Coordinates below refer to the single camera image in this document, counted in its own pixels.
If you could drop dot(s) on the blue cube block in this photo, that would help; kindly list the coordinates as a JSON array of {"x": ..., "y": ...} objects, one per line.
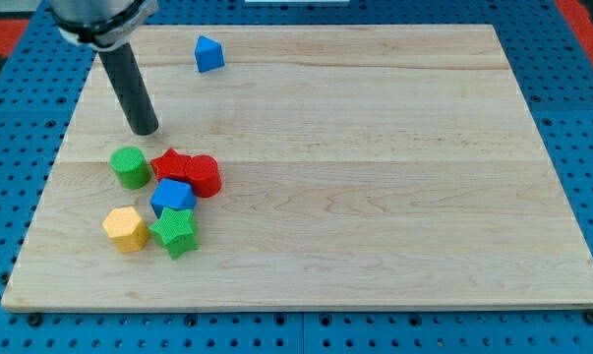
[{"x": 173, "y": 194}]

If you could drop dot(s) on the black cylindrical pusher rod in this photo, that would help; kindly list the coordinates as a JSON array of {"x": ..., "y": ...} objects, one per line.
[{"x": 127, "y": 81}]

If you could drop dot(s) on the light wooden board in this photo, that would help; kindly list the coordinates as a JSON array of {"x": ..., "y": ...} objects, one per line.
[{"x": 364, "y": 168}]

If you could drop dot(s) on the yellow hexagon block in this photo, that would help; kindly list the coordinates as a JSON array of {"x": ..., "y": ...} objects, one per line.
[{"x": 126, "y": 229}]

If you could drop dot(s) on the green cylinder block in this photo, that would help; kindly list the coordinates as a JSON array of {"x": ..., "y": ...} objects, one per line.
[{"x": 130, "y": 167}]

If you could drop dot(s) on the red cylinder block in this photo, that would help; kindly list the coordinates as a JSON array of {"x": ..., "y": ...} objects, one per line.
[{"x": 202, "y": 172}]

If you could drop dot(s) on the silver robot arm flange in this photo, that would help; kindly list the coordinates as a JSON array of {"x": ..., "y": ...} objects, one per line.
[{"x": 104, "y": 25}]

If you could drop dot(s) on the red star block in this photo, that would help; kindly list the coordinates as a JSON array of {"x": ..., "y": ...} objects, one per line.
[{"x": 170, "y": 165}]

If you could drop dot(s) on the blue triangle block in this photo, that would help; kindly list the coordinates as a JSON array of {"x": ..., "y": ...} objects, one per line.
[{"x": 208, "y": 54}]

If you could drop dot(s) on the green star block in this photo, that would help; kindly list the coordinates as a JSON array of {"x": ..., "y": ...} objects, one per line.
[{"x": 175, "y": 231}]

